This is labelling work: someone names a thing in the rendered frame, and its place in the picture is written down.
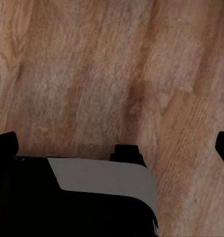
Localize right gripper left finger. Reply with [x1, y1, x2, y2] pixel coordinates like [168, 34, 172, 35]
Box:
[0, 131, 19, 179]

